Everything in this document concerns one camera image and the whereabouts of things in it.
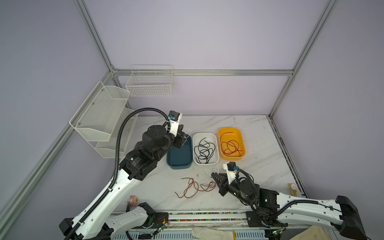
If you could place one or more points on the yellow plastic bin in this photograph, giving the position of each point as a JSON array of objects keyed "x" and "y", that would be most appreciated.
[{"x": 231, "y": 144}]

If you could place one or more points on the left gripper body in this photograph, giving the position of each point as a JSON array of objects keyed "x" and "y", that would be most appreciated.
[{"x": 176, "y": 142}]

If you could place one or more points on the white wire basket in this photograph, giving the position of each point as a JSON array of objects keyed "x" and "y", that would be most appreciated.
[{"x": 151, "y": 80}]

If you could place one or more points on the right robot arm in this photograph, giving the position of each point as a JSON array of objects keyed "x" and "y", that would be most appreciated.
[{"x": 272, "y": 209}]

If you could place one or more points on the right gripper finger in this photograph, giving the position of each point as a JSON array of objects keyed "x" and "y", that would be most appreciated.
[
  {"x": 223, "y": 189},
  {"x": 221, "y": 179}
]

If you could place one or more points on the white mesh two-tier shelf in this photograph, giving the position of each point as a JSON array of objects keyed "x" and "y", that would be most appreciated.
[{"x": 99, "y": 118}]

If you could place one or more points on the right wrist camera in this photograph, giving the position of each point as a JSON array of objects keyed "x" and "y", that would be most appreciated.
[{"x": 231, "y": 171}]

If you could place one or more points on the teal plastic bin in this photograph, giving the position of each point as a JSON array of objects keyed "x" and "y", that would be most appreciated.
[{"x": 178, "y": 159}]

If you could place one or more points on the small pink toy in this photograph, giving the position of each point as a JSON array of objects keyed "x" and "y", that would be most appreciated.
[{"x": 133, "y": 201}]

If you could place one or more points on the beige cloth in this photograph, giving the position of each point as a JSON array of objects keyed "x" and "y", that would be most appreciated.
[{"x": 312, "y": 233}]

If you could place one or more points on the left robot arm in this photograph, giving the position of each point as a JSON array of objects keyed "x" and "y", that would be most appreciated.
[{"x": 96, "y": 221}]

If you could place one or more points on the white plastic bin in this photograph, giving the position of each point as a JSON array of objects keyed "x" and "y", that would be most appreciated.
[{"x": 205, "y": 149}]

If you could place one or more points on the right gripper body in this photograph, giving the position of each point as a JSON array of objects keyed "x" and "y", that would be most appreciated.
[{"x": 233, "y": 188}]

